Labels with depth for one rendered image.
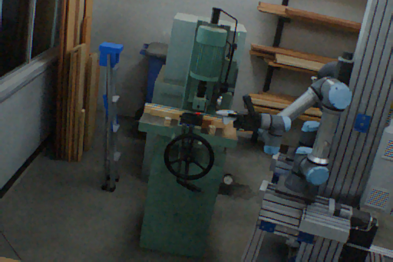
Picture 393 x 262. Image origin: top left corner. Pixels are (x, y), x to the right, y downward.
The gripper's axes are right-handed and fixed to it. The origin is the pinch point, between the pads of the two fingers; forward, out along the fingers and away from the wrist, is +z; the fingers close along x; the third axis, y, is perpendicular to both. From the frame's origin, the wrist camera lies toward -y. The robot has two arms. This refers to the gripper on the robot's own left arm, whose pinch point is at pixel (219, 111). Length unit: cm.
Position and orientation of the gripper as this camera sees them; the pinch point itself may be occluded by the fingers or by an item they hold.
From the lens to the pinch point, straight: 216.2
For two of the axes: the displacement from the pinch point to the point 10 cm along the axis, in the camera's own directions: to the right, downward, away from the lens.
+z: -9.7, -1.2, -2.0
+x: -1.7, -2.2, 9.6
